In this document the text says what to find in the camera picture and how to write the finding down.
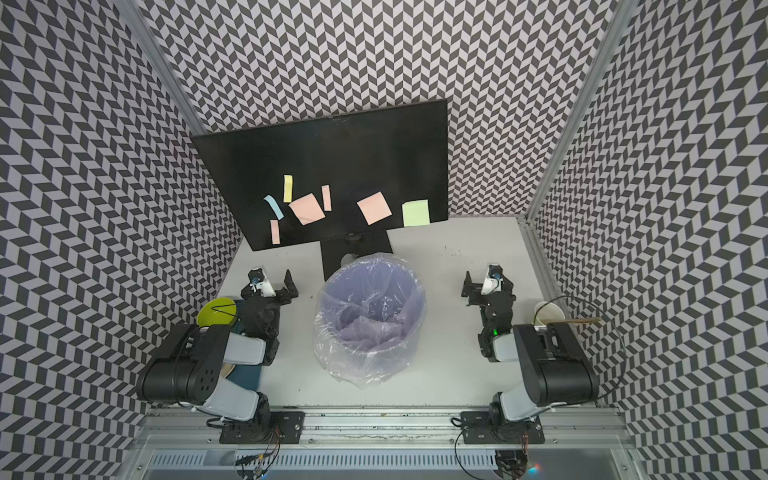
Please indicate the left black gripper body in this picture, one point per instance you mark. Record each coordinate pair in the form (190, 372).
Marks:
(282, 298)

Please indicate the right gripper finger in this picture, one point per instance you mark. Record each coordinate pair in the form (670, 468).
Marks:
(507, 285)
(468, 286)

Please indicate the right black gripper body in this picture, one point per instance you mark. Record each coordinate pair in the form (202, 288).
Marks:
(476, 297)

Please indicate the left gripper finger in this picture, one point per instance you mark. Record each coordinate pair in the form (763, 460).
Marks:
(289, 291)
(247, 291)

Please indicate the pink square sticky note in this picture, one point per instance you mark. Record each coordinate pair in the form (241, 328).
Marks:
(307, 209)
(374, 208)

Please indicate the green square sticky note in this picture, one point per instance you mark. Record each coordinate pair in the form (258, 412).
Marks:
(416, 213)

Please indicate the pink narrow sticky note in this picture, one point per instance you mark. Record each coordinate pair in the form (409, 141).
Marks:
(275, 232)
(327, 200)

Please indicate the blue narrow sticky note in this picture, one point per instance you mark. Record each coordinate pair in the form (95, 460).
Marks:
(275, 207)

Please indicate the yellow narrow sticky note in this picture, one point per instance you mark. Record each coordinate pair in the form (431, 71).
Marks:
(288, 189)

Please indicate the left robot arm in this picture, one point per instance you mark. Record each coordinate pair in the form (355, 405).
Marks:
(186, 368)

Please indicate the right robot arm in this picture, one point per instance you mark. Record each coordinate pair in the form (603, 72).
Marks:
(555, 370)

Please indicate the black monitor stand base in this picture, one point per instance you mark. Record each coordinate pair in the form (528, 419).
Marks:
(340, 251)

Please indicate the black computer monitor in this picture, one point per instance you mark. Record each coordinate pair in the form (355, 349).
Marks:
(400, 151)

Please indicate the white paper cup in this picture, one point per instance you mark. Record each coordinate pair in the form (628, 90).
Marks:
(545, 313)

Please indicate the purple bin with plastic liner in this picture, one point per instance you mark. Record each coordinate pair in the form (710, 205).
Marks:
(368, 319)

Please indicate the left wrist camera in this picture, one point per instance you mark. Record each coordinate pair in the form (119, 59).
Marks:
(263, 286)

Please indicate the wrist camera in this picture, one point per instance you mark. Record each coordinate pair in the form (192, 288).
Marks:
(263, 286)
(493, 281)

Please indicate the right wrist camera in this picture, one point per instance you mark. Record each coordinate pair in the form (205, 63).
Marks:
(493, 281)

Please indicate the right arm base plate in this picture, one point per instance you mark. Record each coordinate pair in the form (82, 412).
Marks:
(478, 429)

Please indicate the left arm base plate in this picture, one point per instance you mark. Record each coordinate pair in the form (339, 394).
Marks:
(283, 425)

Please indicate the aluminium mounting rail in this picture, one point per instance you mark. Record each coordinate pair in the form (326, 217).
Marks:
(372, 428)

